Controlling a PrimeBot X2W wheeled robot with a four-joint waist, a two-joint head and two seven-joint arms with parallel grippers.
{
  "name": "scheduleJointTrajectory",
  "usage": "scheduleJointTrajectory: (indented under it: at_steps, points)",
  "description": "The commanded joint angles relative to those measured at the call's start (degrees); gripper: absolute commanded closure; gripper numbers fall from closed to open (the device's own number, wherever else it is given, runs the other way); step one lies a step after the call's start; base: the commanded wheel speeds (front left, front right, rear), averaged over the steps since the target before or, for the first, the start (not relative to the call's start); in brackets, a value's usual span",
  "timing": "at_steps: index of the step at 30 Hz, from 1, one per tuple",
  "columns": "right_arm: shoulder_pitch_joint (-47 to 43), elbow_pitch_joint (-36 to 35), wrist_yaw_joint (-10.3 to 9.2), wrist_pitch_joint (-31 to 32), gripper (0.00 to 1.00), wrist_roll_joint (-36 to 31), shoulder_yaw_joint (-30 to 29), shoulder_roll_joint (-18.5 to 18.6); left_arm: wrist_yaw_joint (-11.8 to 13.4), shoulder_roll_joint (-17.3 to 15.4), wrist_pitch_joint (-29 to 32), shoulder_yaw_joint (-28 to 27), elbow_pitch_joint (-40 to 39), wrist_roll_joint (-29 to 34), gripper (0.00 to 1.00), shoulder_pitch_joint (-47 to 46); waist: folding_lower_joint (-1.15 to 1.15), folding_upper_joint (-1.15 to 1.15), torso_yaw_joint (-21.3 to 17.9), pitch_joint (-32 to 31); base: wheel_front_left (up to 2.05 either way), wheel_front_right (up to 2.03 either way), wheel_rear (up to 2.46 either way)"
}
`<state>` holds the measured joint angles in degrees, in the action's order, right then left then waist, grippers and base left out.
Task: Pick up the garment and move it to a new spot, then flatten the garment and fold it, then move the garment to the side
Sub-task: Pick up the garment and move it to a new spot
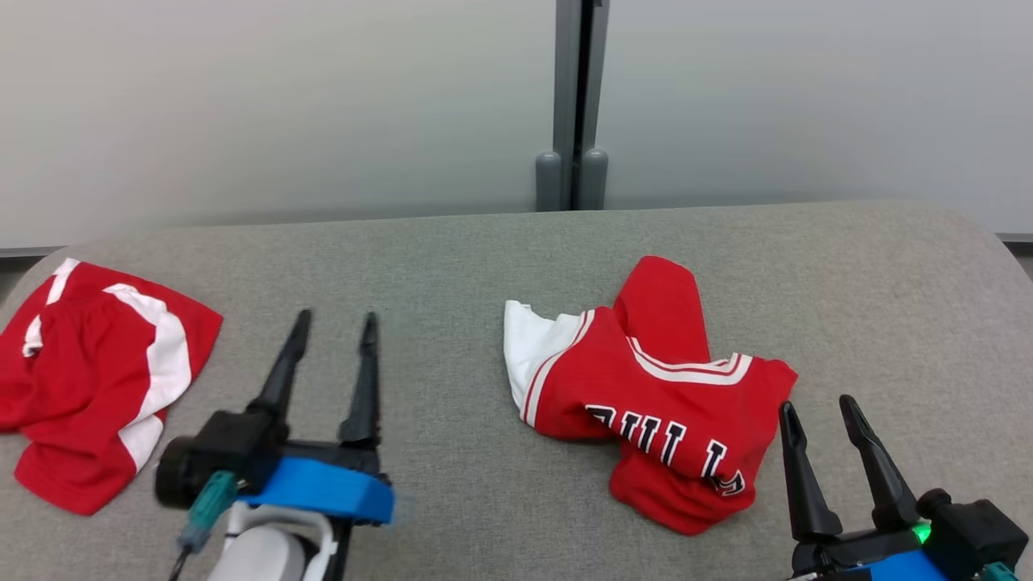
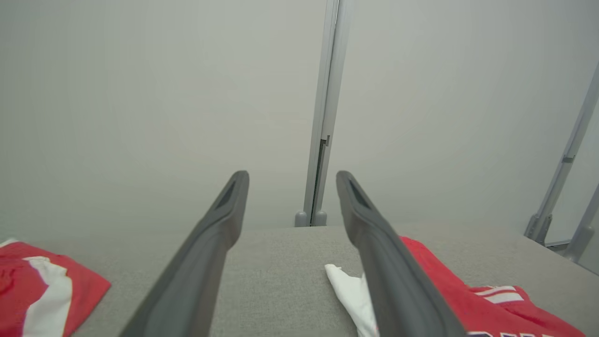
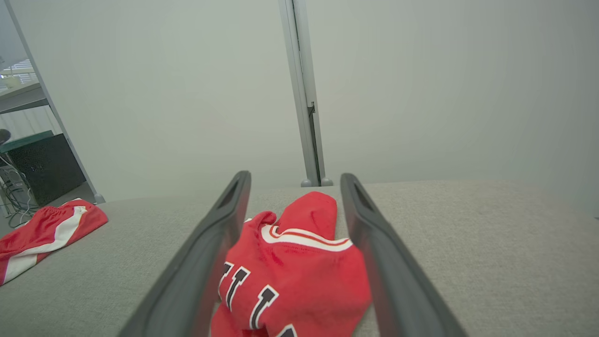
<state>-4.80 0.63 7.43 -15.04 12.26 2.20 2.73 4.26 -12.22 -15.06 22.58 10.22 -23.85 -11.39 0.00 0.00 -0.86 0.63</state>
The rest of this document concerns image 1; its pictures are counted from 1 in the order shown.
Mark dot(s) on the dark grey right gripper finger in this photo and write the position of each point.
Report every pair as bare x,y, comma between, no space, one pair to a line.
884,484
807,492

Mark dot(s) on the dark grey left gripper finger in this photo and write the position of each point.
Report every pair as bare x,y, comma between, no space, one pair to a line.
367,387
282,375

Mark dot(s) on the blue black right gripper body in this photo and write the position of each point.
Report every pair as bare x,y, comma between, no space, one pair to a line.
880,557

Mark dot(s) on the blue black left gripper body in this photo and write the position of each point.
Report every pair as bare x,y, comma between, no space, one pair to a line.
323,488

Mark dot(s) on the red white-sleeved Bulls jersey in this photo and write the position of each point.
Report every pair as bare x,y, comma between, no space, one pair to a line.
646,387

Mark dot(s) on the red white-striped Bulls shorts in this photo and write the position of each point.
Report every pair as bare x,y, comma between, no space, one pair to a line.
89,379

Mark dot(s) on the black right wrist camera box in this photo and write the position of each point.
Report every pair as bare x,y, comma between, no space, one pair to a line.
972,524

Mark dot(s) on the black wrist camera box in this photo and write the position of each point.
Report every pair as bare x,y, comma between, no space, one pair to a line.
972,524
218,452

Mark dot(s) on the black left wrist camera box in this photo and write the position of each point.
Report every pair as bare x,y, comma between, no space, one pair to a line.
218,452

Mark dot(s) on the grey partition post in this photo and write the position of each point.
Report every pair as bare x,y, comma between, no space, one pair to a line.
569,97

